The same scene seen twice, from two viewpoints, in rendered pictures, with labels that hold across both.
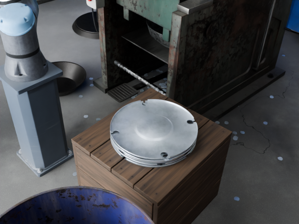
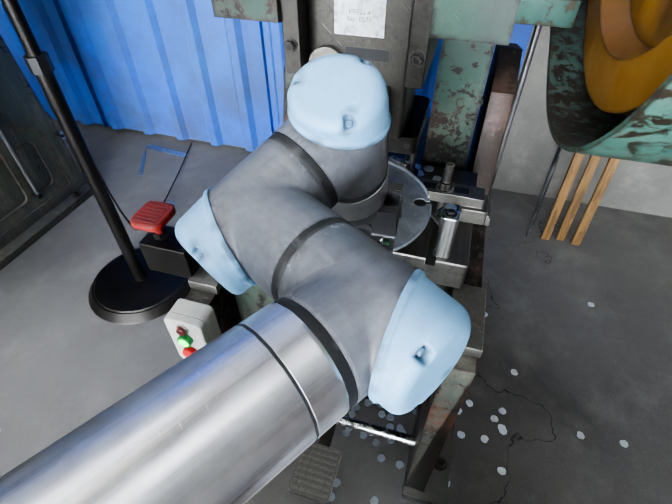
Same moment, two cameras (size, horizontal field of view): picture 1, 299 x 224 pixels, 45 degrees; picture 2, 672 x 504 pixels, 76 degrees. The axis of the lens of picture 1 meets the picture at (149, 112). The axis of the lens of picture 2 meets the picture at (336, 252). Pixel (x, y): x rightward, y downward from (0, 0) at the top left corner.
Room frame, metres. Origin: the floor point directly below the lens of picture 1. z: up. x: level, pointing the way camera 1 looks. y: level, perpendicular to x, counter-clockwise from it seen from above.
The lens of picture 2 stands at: (1.05, 0.27, 1.24)
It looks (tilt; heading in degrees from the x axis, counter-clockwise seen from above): 44 degrees down; 330
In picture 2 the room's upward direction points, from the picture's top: straight up
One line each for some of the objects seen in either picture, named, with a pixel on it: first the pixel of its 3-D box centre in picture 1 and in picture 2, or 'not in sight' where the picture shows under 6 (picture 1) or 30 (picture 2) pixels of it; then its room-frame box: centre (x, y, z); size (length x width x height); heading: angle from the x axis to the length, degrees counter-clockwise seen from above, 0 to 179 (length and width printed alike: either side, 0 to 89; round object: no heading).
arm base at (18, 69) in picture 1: (24, 58); not in sight; (1.11, 0.45, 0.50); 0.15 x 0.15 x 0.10
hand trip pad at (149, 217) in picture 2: not in sight; (158, 228); (1.72, 0.26, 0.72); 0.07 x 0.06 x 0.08; 134
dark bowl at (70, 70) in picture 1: (59, 81); not in sight; (1.62, 0.50, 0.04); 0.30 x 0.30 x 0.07
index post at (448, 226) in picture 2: not in sight; (446, 232); (1.43, -0.17, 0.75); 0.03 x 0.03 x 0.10; 44
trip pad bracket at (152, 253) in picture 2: not in sight; (181, 269); (1.71, 0.25, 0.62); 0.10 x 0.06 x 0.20; 44
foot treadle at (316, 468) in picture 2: (158, 78); (342, 387); (1.55, -0.04, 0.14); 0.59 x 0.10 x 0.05; 134
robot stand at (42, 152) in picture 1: (37, 116); not in sight; (1.11, 0.45, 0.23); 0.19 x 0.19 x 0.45; 46
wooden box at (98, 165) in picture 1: (151, 169); not in sight; (0.90, -0.02, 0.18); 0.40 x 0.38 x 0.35; 140
